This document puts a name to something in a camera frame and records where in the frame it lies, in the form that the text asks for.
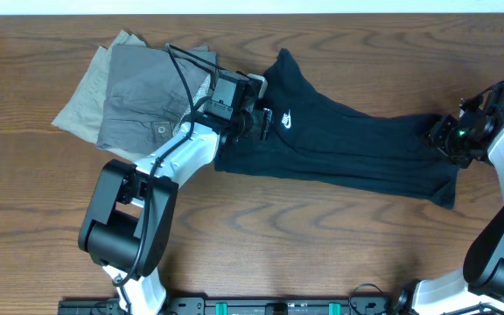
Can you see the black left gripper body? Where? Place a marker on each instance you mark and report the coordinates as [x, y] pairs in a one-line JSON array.
[[255, 125]]

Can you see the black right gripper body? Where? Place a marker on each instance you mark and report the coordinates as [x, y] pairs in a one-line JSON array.
[[455, 142]]

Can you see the black t-shirt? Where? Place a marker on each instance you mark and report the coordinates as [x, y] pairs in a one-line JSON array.
[[315, 138]]

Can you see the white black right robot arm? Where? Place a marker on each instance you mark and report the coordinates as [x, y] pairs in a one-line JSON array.
[[478, 287]]

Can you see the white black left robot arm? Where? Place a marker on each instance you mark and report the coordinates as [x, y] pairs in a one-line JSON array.
[[129, 217]]

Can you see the folded dark grey shorts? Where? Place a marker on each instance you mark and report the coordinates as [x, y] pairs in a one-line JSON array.
[[147, 96]]

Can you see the folded beige shorts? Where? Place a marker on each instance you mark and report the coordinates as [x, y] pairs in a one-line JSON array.
[[83, 114]]

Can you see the green rail clamp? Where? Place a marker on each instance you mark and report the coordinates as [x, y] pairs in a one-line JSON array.
[[334, 308], [221, 309]]

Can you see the black aluminium mounting rail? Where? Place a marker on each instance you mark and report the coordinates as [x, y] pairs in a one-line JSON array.
[[370, 305]]

